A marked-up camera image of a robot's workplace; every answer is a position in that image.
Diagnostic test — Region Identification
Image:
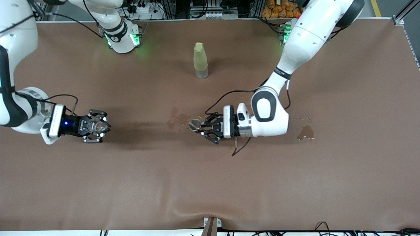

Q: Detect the clear glass cup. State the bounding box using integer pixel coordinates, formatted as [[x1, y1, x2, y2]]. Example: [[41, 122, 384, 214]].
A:
[[87, 118, 109, 135]]

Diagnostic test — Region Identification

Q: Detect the large brown liquid puddle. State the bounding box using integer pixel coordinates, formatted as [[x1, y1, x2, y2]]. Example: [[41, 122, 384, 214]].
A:
[[167, 108, 191, 132]]

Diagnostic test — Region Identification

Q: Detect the brown table mat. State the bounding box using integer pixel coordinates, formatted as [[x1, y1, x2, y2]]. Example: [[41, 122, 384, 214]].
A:
[[0, 18, 420, 231]]

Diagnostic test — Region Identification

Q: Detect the yellow-green drink bottle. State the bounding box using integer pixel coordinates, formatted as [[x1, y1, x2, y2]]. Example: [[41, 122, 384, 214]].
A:
[[193, 42, 209, 79]]

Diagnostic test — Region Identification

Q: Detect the white power strip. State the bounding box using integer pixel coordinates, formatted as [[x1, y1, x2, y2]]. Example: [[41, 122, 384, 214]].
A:
[[126, 0, 164, 20]]

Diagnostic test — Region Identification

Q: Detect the orange snack packet pile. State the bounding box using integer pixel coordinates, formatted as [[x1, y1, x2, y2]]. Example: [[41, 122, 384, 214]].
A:
[[262, 0, 304, 18]]

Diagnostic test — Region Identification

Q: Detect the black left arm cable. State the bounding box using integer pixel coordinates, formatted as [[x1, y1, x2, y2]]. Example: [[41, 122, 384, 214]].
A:
[[206, 77, 292, 157]]

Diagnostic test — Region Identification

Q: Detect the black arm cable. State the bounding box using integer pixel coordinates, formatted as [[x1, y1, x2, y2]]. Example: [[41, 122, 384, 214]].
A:
[[33, 0, 105, 116], [206, 77, 292, 157]]

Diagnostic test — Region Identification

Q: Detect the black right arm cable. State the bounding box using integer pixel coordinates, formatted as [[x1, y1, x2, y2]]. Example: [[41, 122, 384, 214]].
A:
[[33, 0, 105, 116]]

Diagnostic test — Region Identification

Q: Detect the grey metal mount bracket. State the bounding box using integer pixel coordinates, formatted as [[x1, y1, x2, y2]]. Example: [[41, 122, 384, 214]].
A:
[[201, 217, 222, 236]]

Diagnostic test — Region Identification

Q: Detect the aluminium frame post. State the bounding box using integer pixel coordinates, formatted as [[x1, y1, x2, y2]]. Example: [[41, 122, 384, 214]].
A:
[[392, 0, 420, 26]]

